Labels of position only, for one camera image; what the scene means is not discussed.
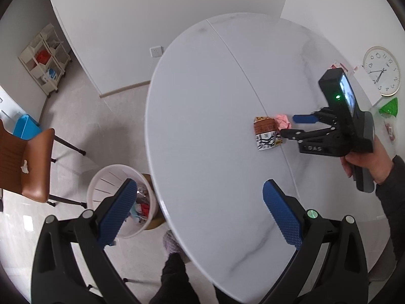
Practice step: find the cream shelf cart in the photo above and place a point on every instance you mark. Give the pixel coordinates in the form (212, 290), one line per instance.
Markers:
(44, 57)

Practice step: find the green triangular packet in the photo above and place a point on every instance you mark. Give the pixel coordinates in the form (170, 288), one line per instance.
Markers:
(389, 108)

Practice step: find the brown snack wrapper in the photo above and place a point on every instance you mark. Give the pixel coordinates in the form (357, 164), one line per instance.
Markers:
(265, 131)

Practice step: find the white round wall clock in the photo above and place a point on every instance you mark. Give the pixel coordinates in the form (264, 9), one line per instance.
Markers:
(381, 71)

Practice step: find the person's left leg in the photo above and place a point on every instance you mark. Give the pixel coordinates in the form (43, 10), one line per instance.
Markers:
(174, 281)

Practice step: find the white plastic waste bin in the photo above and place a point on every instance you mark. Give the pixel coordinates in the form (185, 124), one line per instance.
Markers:
(104, 177)

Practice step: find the pink and white card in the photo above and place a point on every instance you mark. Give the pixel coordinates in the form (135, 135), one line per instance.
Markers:
(340, 66)

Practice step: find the person's right hand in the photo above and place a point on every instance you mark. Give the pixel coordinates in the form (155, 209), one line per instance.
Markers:
(381, 161)

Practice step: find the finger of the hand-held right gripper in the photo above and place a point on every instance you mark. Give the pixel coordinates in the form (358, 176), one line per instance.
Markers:
(303, 118)
(289, 133)

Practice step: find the pink paper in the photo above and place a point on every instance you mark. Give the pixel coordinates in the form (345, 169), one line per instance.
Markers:
(282, 121)

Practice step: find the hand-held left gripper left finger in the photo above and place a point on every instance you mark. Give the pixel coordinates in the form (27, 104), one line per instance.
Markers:
(118, 210)

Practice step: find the red item in clear bag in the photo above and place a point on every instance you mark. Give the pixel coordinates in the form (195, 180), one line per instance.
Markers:
(391, 131)

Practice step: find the white paper envelope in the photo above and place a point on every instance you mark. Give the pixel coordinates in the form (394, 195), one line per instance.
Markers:
(364, 80)

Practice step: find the white marble table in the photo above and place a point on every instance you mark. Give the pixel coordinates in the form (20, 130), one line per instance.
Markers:
(205, 117)

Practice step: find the white crumpled tissue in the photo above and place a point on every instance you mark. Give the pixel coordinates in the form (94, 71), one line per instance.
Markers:
(24, 166)

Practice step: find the person's right forearm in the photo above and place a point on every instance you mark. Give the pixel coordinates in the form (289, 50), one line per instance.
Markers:
(394, 202)

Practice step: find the blue plastic box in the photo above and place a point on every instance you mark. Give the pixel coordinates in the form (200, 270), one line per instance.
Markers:
(25, 128)

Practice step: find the brown leather chair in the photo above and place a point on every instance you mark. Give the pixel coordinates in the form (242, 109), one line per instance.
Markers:
(31, 158)

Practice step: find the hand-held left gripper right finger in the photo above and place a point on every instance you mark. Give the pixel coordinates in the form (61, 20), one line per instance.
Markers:
(283, 212)

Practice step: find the white wall socket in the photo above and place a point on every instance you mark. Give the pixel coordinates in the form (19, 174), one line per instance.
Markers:
(156, 51)

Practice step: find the grey left shoe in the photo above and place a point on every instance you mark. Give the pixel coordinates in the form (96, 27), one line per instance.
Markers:
(171, 242)

